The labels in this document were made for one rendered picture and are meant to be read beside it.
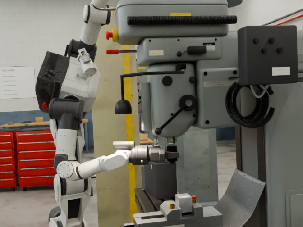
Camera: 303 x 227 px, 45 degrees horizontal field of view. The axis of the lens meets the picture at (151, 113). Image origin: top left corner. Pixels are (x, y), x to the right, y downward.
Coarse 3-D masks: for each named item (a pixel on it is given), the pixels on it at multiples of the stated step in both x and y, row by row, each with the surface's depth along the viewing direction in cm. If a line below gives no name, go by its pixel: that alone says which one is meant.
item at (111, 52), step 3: (108, 51) 165; (111, 51) 165; (114, 51) 165; (117, 51) 165; (120, 51) 166; (123, 51) 166; (126, 51) 166; (129, 51) 167; (132, 51) 167; (135, 51) 167
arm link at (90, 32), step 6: (84, 6) 179; (84, 12) 178; (84, 18) 177; (84, 24) 186; (90, 24) 183; (96, 24) 183; (102, 24) 186; (108, 24) 183; (84, 30) 187; (90, 30) 186; (96, 30) 187; (84, 36) 190; (90, 36) 189; (96, 36) 191; (84, 42) 192; (90, 42) 192
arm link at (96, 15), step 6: (96, 0) 172; (102, 0) 172; (90, 6) 176; (96, 6) 175; (102, 6) 175; (108, 6) 181; (90, 12) 175; (96, 12) 176; (102, 12) 177; (108, 12) 179; (90, 18) 177; (96, 18) 177; (102, 18) 178; (108, 18) 179
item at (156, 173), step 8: (144, 168) 212; (152, 168) 196; (160, 168) 192; (168, 168) 193; (152, 176) 196; (160, 176) 192; (168, 176) 193; (152, 184) 197; (160, 184) 192; (168, 184) 194; (176, 184) 195; (152, 192) 198; (160, 192) 192; (168, 192) 194; (176, 192) 195
